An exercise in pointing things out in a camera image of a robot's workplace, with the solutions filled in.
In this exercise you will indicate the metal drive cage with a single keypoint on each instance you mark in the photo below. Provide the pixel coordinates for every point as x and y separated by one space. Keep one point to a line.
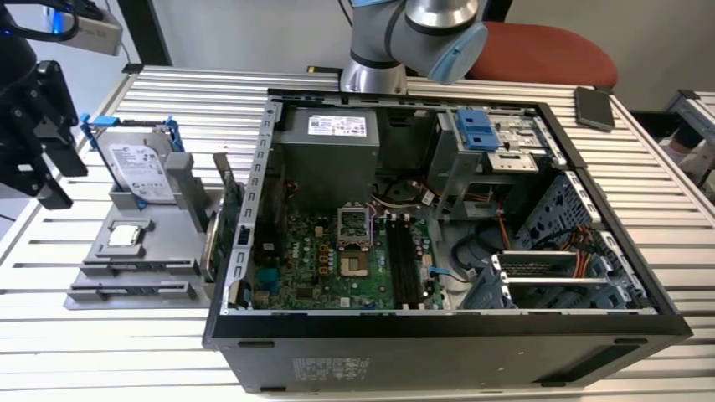
503 161

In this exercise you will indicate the blue expansion slot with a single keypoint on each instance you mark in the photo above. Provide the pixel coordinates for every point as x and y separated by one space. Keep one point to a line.
269 280

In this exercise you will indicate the green motherboard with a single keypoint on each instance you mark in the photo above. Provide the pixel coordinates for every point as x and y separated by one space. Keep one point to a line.
358 293

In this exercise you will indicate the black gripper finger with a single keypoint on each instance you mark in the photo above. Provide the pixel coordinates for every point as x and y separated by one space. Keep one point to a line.
29 159
57 100

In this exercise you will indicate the grey blue disk bay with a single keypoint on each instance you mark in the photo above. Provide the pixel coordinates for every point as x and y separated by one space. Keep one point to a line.
537 259

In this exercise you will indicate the blue SATA plug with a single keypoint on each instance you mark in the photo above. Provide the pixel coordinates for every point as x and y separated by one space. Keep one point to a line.
438 270

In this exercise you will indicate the black upright post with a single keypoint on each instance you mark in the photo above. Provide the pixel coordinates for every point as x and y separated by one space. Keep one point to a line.
149 33

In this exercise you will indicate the red office chair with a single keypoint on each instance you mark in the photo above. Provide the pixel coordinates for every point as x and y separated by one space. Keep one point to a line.
547 50

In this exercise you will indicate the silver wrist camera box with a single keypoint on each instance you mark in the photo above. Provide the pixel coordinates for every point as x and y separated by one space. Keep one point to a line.
98 33

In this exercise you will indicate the silver CPU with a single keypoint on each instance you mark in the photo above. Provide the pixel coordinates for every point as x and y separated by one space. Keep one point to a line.
125 235

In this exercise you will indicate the blue drive cage latch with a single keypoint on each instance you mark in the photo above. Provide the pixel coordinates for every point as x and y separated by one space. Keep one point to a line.
474 125

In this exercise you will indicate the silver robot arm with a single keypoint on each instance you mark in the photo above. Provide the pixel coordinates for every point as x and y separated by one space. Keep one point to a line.
435 25

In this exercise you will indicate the aluminium frame side table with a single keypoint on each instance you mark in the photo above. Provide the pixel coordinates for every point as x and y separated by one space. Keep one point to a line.
690 100

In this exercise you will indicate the grey power supply unit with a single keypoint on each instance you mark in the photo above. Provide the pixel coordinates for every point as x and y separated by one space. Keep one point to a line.
325 167

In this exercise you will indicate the CPU socket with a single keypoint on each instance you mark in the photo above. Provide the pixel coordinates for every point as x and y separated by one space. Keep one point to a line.
355 264

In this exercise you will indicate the grey parts rack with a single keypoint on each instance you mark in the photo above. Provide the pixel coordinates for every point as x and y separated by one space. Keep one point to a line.
167 238

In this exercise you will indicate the blue card retention latch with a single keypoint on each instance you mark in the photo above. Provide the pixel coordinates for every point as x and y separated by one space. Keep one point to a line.
246 295

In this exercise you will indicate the seated person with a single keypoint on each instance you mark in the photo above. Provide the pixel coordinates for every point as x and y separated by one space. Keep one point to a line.
698 163

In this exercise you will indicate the black smartphone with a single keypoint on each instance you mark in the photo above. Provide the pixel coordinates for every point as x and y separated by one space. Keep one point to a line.
595 109

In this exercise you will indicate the black open PC case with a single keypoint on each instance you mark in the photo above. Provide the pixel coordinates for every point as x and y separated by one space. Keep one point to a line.
391 364

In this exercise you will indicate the hard disk in blue carrier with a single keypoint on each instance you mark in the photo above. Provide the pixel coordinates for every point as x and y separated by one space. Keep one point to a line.
134 163

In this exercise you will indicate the green graphics card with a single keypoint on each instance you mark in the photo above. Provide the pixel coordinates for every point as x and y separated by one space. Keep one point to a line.
229 201

